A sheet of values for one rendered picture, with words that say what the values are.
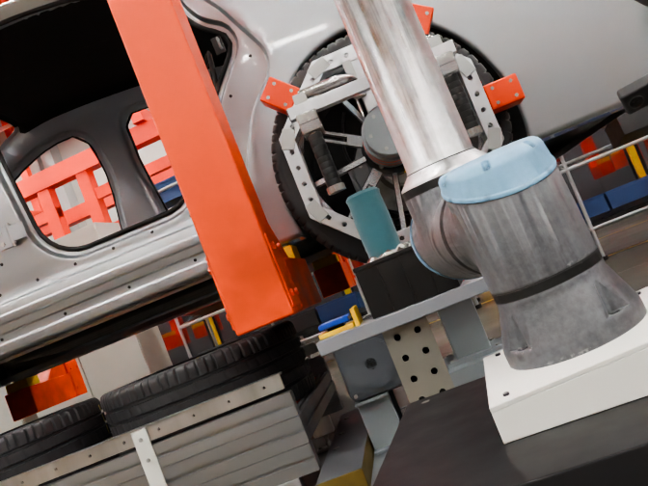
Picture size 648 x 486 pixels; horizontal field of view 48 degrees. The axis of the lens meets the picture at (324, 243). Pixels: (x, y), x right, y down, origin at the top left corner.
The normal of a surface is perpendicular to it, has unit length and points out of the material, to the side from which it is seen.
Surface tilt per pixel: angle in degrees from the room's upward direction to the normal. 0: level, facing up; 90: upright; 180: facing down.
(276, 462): 90
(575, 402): 90
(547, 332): 75
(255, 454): 90
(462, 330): 90
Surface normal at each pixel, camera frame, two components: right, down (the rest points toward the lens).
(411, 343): -0.10, -0.03
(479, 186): -0.51, 0.15
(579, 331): -0.32, -0.24
